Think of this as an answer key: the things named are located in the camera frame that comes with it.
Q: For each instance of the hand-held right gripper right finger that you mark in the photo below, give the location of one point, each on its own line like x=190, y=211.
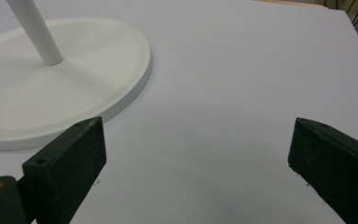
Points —
x=335, y=168

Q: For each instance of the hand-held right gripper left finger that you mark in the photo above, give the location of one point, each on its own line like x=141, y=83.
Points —
x=65, y=165

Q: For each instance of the white round lamp stand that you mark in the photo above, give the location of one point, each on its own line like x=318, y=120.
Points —
x=59, y=90

